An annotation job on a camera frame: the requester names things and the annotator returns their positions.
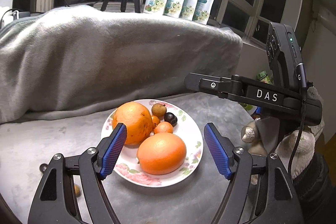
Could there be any dark plum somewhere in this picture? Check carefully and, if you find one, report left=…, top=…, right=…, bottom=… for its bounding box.
left=164, top=112, right=178, bottom=127
left=39, top=163, right=48, bottom=173

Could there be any small mandarin orange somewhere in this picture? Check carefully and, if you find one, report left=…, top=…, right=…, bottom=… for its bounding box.
left=153, top=122, right=174, bottom=134

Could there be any large orange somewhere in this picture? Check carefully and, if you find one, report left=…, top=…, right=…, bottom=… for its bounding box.
left=137, top=133, right=187, bottom=175
left=112, top=101, right=153, bottom=145

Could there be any white gloved right hand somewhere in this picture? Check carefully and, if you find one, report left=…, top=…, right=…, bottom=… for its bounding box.
left=240, top=86, right=325, bottom=185

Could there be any floral white plate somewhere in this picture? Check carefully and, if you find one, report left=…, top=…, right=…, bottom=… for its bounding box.
left=114, top=99, right=203, bottom=188

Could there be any grey plush blanket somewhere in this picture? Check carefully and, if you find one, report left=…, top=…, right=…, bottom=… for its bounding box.
left=1, top=5, right=251, bottom=223

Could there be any white power strip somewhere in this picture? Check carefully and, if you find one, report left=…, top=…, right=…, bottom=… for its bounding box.
left=0, top=6, right=20, bottom=28

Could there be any black camera cable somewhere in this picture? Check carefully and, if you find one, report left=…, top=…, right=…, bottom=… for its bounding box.
left=287, top=62, right=309, bottom=177

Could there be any black right camera box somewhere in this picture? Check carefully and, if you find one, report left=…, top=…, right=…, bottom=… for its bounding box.
left=266, top=22, right=307, bottom=93

